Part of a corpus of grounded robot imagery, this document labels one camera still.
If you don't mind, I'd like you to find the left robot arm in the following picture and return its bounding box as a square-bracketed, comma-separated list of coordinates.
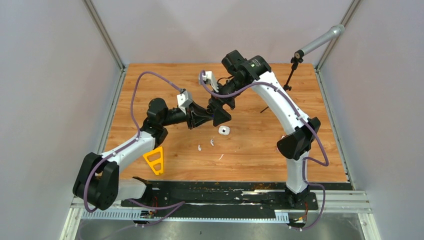
[72, 98, 214, 213]

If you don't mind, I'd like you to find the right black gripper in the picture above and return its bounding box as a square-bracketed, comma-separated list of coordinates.
[208, 77, 248, 127]

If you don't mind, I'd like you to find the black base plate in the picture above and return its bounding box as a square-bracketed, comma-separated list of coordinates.
[133, 181, 319, 210]

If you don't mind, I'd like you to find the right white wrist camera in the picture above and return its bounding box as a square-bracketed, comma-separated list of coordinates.
[198, 70, 219, 93]

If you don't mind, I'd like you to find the yellow triangular plastic piece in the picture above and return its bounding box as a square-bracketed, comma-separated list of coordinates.
[142, 146, 164, 176]

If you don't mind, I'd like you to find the white slotted cable duct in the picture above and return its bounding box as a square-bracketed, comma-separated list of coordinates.
[81, 209, 290, 224]

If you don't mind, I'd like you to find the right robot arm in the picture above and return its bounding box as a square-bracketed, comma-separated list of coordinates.
[198, 50, 321, 209]

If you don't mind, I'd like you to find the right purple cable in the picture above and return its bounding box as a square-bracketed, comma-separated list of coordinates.
[199, 70, 330, 231]

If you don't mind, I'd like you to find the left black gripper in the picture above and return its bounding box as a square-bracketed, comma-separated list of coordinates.
[161, 100, 214, 130]

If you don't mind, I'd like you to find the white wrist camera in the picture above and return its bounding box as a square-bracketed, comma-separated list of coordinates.
[198, 70, 219, 93]
[176, 88, 193, 115]

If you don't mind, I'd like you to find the white earbud charging case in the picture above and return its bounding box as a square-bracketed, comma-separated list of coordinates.
[218, 125, 231, 136]

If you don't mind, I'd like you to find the grey metal cylinder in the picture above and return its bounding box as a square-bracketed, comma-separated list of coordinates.
[294, 24, 345, 59]

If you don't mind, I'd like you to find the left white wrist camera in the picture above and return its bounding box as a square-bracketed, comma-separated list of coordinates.
[176, 88, 193, 115]

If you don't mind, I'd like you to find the black tripod stand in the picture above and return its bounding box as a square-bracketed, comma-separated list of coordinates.
[259, 56, 304, 114]

